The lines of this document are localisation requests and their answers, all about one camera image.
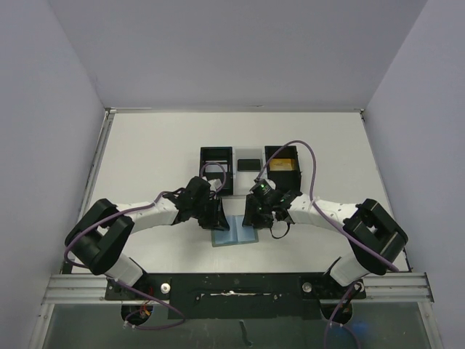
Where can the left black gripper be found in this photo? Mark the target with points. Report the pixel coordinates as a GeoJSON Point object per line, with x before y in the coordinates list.
{"type": "Point", "coordinates": [213, 215]}

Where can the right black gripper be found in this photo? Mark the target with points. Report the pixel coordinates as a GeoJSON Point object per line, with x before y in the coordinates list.
{"type": "Point", "coordinates": [256, 213]}

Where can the green card holder wallet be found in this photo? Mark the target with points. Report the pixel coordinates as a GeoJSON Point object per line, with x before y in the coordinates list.
{"type": "Point", "coordinates": [236, 235]}

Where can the black white sorting tray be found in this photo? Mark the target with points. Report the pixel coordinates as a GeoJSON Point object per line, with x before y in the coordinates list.
{"type": "Point", "coordinates": [221, 163]}

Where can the black credit card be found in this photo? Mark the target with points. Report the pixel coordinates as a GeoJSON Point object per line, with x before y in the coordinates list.
{"type": "Point", "coordinates": [249, 165]}

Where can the gold credit card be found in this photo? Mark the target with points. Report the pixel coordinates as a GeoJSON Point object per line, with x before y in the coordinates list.
{"type": "Point", "coordinates": [283, 165]}

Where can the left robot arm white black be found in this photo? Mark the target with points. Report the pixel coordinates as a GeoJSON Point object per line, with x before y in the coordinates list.
{"type": "Point", "coordinates": [98, 239]}

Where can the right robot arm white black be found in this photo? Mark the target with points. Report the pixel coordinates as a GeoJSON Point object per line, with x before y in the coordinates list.
{"type": "Point", "coordinates": [375, 237]}

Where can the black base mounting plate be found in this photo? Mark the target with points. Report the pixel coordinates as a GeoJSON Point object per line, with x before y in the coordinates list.
{"type": "Point", "coordinates": [239, 295]}

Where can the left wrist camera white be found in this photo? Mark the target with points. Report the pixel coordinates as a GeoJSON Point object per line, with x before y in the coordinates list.
{"type": "Point", "coordinates": [215, 184]}

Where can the aluminium left rail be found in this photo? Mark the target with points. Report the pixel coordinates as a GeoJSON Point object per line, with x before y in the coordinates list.
{"type": "Point", "coordinates": [97, 160]}

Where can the aluminium rail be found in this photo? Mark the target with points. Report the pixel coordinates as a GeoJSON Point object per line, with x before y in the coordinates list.
{"type": "Point", "coordinates": [97, 160]}
{"type": "Point", "coordinates": [398, 287]}

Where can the aluminium front rail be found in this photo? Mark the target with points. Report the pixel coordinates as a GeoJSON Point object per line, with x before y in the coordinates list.
{"type": "Point", "coordinates": [398, 287]}

